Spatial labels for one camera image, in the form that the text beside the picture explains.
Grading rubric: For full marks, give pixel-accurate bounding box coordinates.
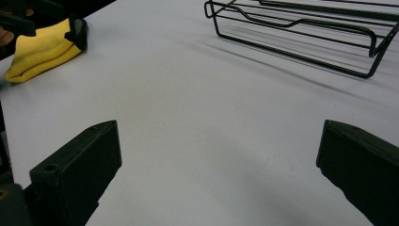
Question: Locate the yellow towel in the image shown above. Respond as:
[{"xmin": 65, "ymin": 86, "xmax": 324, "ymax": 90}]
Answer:
[{"xmin": 4, "ymin": 18, "xmax": 83, "ymax": 84}]

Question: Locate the black wire rack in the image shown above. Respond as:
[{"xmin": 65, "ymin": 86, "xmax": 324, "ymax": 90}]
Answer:
[{"xmin": 204, "ymin": 0, "xmax": 399, "ymax": 79}]

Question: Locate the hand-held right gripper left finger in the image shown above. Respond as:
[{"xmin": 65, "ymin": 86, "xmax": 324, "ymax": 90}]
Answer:
[{"xmin": 29, "ymin": 120, "xmax": 123, "ymax": 226}]

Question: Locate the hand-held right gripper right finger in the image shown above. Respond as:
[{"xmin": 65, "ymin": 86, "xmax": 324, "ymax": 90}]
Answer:
[{"xmin": 315, "ymin": 119, "xmax": 399, "ymax": 226}]

